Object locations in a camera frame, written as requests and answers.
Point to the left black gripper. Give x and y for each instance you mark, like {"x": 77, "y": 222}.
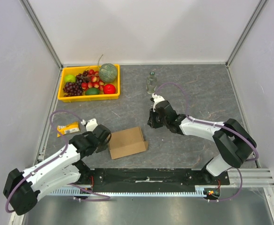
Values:
{"x": 102, "y": 147}

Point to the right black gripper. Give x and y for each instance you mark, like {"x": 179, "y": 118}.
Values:
{"x": 154, "y": 119}

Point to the brown cardboard box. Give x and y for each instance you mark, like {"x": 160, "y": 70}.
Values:
{"x": 127, "y": 142}

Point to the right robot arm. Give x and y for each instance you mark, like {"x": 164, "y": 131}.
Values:
{"x": 234, "y": 144}

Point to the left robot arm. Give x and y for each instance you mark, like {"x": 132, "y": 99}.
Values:
{"x": 24, "y": 189}

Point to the yellow snack packet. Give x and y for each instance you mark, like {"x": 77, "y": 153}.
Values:
{"x": 68, "y": 129}

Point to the clear glass bottle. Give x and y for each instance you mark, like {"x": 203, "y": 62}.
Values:
{"x": 151, "y": 83}

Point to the green avocado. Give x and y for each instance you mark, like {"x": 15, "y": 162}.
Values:
{"x": 92, "y": 91}

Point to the red tomato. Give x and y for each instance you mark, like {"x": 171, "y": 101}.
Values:
{"x": 109, "y": 89}

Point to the dark purple grape bunch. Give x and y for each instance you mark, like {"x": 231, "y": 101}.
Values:
{"x": 72, "y": 89}

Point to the red cherry bunch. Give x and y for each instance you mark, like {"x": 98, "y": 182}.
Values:
{"x": 90, "y": 79}

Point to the green apple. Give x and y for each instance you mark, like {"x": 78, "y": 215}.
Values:
{"x": 70, "y": 78}

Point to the green netted melon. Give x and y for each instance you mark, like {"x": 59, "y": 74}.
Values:
{"x": 108, "y": 73}

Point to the yellow plastic bin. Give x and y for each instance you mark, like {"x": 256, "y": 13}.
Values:
{"x": 63, "y": 96}

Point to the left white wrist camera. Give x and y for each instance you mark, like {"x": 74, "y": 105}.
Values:
{"x": 91, "y": 125}

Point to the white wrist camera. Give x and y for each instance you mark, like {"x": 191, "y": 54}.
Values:
{"x": 156, "y": 99}
{"x": 91, "y": 125}

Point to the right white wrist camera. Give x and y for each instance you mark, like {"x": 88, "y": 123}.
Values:
{"x": 156, "y": 99}

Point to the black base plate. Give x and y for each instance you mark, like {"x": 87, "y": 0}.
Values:
{"x": 149, "y": 180}

